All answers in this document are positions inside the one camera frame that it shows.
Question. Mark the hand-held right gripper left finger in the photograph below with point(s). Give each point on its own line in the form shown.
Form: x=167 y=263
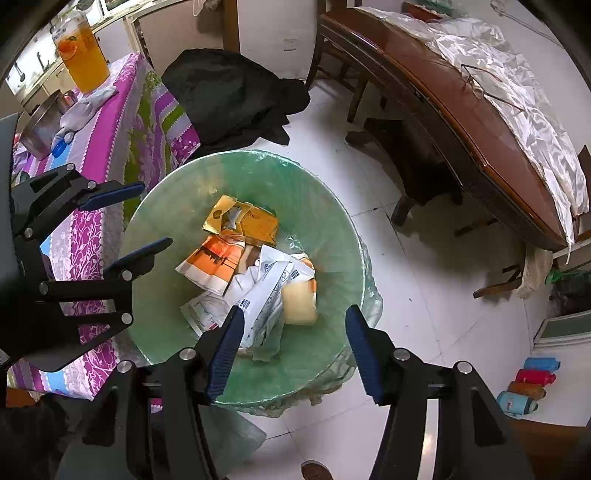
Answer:
x=226 y=350

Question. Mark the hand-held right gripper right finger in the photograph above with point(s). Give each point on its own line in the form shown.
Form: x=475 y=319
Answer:
x=364 y=355

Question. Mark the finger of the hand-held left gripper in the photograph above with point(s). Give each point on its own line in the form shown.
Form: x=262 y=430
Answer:
x=111 y=194
x=143 y=252

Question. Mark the white printed pouch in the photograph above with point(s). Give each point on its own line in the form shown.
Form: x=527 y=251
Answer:
x=270 y=293

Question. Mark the orange and white packet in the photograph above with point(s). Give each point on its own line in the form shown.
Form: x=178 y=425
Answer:
x=217 y=263

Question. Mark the yellow foil packet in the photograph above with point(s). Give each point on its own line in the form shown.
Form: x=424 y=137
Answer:
x=258 y=225

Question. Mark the green lined waste bin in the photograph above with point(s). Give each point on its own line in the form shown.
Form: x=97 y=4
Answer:
x=314 y=203

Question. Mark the striped purple tablecloth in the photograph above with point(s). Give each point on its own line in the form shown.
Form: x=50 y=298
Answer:
x=134 y=134

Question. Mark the blue bottle cap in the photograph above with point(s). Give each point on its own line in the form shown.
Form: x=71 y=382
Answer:
x=60 y=147

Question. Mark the white cloth glove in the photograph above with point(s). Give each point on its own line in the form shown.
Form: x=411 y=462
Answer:
x=83 y=110

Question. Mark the metal pot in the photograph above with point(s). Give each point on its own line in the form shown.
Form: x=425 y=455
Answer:
x=44 y=124

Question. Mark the orange juice bottle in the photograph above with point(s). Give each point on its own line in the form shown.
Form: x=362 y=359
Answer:
x=87 y=64

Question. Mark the wooden chair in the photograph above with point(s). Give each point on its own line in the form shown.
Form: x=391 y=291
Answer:
x=496 y=287
x=332 y=55

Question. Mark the black cloth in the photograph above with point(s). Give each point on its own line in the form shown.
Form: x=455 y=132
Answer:
x=231 y=101

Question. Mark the orange bag roll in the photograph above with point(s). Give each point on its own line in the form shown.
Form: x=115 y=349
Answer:
x=526 y=390

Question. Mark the red bag roll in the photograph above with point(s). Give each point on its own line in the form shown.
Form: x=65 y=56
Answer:
x=535 y=377

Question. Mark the person's dark clothing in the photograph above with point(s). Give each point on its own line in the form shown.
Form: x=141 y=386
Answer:
x=32 y=438

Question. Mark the kitchen counter cabinets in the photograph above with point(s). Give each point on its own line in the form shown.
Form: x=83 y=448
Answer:
x=184 y=27

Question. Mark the cream cloth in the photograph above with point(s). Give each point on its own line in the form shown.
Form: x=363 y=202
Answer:
x=535 y=270

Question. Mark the dark wooden stool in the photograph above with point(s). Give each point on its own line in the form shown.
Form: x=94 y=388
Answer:
x=415 y=161

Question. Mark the brown wooden table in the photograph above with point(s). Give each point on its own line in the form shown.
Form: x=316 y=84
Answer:
x=461 y=120

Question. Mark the white shiny table cover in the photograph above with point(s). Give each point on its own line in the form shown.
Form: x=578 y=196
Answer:
x=521 y=92

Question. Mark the white wall socket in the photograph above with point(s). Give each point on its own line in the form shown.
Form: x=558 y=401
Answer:
x=289 y=45

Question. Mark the thin frame eyeglasses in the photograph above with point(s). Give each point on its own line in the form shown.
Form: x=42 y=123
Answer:
x=475 y=76

